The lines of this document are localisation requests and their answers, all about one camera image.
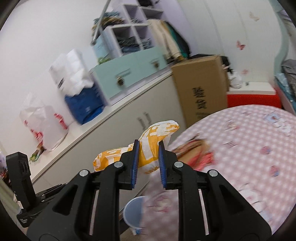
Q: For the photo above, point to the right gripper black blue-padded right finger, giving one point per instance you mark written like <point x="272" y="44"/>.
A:
<point x="210" y="208"/>

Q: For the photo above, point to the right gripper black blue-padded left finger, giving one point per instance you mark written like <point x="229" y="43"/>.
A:
<point x="87" y="208"/>

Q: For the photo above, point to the red snack wrapper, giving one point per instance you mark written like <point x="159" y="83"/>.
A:
<point x="196" y="153"/>

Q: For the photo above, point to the yellow white plastic bag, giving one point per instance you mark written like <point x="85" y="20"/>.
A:
<point x="148" y="148"/>

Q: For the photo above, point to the light blue trash bin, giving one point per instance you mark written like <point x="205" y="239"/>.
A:
<point x="132" y="212"/>

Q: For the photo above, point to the black handheld device left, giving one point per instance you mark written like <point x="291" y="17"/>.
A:
<point x="32" y="203"/>

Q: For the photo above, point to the pink checkered bed blanket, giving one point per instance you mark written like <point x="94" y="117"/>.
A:
<point x="253" y="148"/>

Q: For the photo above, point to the white low cabinet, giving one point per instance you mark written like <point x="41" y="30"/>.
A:
<point x="117" y="126"/>

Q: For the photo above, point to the white red plastic bag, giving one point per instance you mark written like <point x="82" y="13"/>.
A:
<point x="47" y="126"/>

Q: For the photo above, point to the blue shopping bag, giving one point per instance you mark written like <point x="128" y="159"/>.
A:
<point x="86" y="105"/>

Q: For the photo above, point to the red storage box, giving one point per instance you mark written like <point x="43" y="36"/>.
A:
<point x="234" y="100"/>

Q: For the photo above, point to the tall brown cardboard box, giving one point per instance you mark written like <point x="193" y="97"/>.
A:
<point x="201" y="86"/>

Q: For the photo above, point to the white paper bag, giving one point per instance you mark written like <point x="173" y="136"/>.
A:
<point x="69" y="73"/>

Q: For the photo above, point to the teal bed sheet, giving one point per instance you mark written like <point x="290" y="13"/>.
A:
<point x="286" y="88"/>

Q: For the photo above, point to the mint drawer shelf unit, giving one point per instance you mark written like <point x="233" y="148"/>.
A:
<point x="128" y="56"/>

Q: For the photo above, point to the grey folded quilt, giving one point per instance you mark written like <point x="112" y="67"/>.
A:
<point x="288" y="68"/>

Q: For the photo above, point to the hanging clothes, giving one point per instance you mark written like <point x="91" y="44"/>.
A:
<point x="166" y="39"/>

